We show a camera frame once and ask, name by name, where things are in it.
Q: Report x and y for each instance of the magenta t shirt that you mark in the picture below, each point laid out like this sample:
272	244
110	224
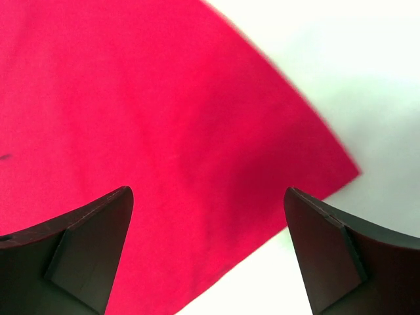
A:
165	97

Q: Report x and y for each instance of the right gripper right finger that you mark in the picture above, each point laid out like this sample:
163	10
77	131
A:
350	265

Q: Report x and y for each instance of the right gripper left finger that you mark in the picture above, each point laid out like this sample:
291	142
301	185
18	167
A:
68	264

